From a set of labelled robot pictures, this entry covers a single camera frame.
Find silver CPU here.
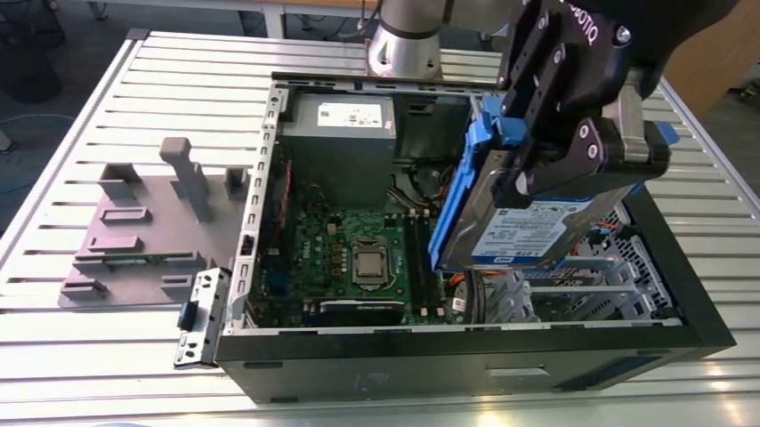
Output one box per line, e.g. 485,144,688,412
355,251,389,280

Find red black twisted wire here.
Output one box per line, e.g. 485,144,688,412
266,158,296,258

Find grey parts rack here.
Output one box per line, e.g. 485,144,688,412
58,136,254,312

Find blue floor cable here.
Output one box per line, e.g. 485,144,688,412
0,175,38,196

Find metal expansion card retainer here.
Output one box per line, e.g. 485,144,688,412
173,266,233,370

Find black chair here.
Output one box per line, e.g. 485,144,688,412
0,0,67,104

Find wooden desk white frame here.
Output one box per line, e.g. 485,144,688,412
261,0,519,59

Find grey power supply unit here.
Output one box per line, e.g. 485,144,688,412
276,93,399,213

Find green motherboard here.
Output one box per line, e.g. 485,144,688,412
252,208,471,328

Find black PC case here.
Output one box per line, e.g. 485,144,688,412
210,68,738,406

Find black RAM slot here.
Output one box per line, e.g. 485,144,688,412
419,207,448,318
405,207,432,318

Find wooden cabinet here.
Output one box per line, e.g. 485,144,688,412
659,0,760,119

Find white floor cable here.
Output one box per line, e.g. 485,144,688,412
0,113,77,129

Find CPU socket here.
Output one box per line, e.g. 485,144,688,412
348,238,400,294

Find yellow black power wires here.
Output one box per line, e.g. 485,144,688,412
389,186,439,210

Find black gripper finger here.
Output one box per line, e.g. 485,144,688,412
497,0,560,117
489,8,672,208

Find metal drive cage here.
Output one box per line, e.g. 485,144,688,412
467,91,495,130

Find black cable bundle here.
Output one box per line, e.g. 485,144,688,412
460,266,499,324

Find blue plastic drive bracket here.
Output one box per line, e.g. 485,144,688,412
481,95,531,148

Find green RAM stick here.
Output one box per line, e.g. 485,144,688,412
105,253,174,270

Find hard disk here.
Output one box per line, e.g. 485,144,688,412
425,109,679,273

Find metal socket cover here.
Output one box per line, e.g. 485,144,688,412
351,246,392,286

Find thin coloured fan wires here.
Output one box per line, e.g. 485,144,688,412
300,181,332,210

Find orange wire bundle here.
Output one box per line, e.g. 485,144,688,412
439,166,507,288

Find metal disk bay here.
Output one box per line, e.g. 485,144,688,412
499,260,660,324

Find black graphics card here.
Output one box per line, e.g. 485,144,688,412
302,298,409,329

